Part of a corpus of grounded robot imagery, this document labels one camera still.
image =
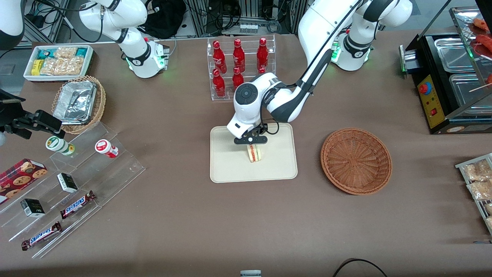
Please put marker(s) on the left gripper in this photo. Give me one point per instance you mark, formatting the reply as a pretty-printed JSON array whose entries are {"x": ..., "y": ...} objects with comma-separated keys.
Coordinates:
[{"x": 259, "y": 130}]

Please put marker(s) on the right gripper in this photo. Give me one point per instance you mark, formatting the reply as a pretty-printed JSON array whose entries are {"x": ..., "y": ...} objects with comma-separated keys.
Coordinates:
[{"x": 12, "y": 115}]

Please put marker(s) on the triangle sandwich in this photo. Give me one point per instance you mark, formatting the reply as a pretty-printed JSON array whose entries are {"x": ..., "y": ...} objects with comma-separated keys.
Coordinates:
[{"x": 254, "y": 154}]

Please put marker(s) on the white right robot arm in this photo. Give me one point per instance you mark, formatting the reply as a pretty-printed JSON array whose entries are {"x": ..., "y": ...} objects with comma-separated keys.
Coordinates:
[{"x": 134, "y": 42}]

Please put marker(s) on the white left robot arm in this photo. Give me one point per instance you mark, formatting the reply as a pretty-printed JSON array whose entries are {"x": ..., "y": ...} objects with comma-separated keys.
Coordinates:
[{"x": 319, "y": 23}]

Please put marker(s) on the cream plastic tray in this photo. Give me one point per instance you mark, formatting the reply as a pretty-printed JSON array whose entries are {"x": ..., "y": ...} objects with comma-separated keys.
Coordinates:
[{"x": 230, "y": 165}]

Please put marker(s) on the small tan wicker basket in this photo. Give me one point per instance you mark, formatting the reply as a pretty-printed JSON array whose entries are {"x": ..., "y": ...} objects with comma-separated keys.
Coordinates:
[{"x": 100, "y": 100}]

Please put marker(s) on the round brown wicker basket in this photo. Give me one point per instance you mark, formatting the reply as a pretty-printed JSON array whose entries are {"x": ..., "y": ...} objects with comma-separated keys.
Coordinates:
[{"x": 355, "y": 161}]

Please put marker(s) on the tray of packaged snacks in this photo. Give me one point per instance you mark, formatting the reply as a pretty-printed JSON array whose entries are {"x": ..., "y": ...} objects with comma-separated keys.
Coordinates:
[{"x": 459, "y": 166}]

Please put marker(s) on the green capped white bottle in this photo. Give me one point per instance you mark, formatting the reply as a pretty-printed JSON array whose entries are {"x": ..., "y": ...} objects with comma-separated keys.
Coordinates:
[{"x": 59, "y": 145}]

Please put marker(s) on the aluminium foil container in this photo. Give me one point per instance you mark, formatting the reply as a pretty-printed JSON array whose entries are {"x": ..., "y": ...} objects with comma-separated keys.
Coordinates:
[{"x": 75, "y": 102}]

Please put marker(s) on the white snack bin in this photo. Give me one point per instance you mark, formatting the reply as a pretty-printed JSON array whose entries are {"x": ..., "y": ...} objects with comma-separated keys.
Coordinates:
[{"x": 29, "y": 75}]

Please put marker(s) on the red cookie box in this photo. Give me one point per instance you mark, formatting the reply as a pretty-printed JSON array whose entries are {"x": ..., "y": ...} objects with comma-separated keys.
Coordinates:
[{"x": 19, "y": 179}]

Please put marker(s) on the yellow snack packet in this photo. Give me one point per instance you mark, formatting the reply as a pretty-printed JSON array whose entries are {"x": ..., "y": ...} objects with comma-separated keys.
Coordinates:
[{"x": 36, "y": 67}]

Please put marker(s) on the red cola bottle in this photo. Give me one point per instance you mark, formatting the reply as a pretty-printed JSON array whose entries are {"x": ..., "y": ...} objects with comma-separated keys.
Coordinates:
[
  {"x": 237, "y": 80},
  {"x": 218, "y": 84},
  {"x": 262, "y": 54},
  {"x": 238, "y": 57},
  {"x": 219, "y": 57},
  {"x": 262, "y": 70}
]

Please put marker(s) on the small black box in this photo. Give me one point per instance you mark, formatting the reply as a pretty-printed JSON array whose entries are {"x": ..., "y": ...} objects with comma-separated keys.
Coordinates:
[
  {"x": 32, "y": 207},
  {"x": 67, "y": 182}
]

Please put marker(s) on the clear rice cracker packet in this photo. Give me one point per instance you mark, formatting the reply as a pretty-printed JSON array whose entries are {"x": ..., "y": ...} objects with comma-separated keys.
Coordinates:
[
  {"x": 61, "y": 66},
  {"x": 65, "y": 52}
]

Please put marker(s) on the teal snack packet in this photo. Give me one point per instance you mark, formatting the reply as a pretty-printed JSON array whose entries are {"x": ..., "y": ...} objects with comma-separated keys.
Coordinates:
[
  {"x": 45, "y": 54},
  {"x": 81, "y": 52}
]

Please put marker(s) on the red capped white bottle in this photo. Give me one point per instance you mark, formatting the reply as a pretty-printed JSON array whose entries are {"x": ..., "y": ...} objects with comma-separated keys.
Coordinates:
[{"x": 106, "y": 148}]

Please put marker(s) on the Snickers chocolate bar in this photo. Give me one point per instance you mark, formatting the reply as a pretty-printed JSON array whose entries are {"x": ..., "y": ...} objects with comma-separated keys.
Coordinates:
[
  {"x": 77, "y": 205},
  {"x": 41, "y": 236}
]

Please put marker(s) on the clear acrylic stepped display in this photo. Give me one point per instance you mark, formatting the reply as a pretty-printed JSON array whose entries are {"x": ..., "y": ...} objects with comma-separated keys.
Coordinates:
[{"x": 115, "y": 173}]

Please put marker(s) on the clear acrylic bottle rack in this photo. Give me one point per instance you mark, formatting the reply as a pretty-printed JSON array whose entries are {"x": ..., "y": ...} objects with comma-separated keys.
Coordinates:
[{"x": 250, "y": 42}]

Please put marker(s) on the black power adapter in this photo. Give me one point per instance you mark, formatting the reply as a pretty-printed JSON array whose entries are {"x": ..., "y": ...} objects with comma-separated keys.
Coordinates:
[{"x": 35, "y": 20}]

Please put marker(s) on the small grey device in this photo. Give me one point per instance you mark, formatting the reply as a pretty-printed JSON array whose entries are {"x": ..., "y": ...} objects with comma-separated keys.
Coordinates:
[{"x": 250, "y": 273}]

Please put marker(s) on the black bag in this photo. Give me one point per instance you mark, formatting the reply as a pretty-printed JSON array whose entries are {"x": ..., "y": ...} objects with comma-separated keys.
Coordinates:
[{"x": 165, "y": 19}]

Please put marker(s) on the black food warmer cabinet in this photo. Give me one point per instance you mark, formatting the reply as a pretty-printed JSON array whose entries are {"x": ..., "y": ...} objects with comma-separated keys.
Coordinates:
[{"x": 426, "y": 54}]

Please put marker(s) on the steel warmer pan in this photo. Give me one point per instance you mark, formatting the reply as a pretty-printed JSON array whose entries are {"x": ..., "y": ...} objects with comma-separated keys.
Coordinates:
[
  {"x": 453, "y": 54},
  {"x": 467, "y": 90}
]

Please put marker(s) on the bagged bread packet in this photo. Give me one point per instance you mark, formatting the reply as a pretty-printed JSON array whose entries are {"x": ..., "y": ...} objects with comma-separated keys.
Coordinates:
[
  {"x": 480, "y": 190},
  {"x": 476, "y": 170},
  {"x": 489, "y": 208},
  {"x": 489, "y": 223}
]

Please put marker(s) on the wooden skewer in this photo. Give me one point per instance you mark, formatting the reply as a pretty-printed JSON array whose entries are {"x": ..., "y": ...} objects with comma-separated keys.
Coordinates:
[{"x": 480, "y": 87}]

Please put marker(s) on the red grilled sausage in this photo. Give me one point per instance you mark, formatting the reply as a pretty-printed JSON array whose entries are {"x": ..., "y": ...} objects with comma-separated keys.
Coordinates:
[
  {"x": 484, "y": 44},
  {"x": 482, "y": 23}
]

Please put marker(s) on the grey metal equipment frame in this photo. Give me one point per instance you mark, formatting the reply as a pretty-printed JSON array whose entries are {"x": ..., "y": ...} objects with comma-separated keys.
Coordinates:
[{"x": 200, "y": 17}]

